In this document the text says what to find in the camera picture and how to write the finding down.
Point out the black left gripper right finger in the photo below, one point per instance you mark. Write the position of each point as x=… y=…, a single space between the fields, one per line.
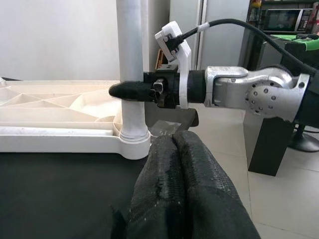
x=214 y=199

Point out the silver microwave oven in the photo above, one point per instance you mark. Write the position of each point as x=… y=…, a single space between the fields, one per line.
x=281 y=20

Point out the white door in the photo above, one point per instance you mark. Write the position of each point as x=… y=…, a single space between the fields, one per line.
x=192 y=37

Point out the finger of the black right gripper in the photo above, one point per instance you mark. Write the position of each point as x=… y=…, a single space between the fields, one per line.
x=150 y=76
x=132 y=91

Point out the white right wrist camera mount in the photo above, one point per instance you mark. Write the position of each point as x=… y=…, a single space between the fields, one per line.
x=172 y=35

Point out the black hand tool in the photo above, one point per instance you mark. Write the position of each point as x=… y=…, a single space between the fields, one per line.
x=307 y=36

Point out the brown wooden frame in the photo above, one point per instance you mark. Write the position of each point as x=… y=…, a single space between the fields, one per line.
x=159 y=59

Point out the black table cloth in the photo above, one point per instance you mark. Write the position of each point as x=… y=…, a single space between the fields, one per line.
x=62 y=194

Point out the green table cloth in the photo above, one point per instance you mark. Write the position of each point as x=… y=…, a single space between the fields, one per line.
x=312 y=44

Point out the black rectangular box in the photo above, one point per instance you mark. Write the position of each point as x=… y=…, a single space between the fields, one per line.
x=271 y=147

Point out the white plastic children table top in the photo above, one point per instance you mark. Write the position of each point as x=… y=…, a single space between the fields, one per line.
x=49 y=147

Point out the black round stand base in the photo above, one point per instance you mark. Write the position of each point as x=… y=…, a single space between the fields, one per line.
x=305 y=143

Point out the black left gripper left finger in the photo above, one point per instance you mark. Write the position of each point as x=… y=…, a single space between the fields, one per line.
x=159 y=199

